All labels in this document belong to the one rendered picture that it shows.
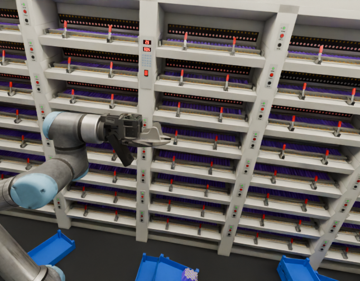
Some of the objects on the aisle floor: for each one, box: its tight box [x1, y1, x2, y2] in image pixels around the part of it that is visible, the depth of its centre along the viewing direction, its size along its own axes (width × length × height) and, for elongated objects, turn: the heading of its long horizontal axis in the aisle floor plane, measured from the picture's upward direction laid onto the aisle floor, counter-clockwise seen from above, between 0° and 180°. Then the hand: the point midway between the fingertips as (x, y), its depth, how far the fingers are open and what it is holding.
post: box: [136, 0, 165, 243], centre depth 139 cm, size 20×9×176 cm, turn 160°
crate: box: [152, 254, 199, 281], centre depth 129 cm, size 30×20×8 cm
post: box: [16, 0, 74, 229], centre depth 144 cm, size 20×9×176 cm, turn 160°
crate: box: [27, 229, 76, 267], centre depth 142 cm, size 30×20×8 cm
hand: (166, 141), depth 60 cm, fingers closed
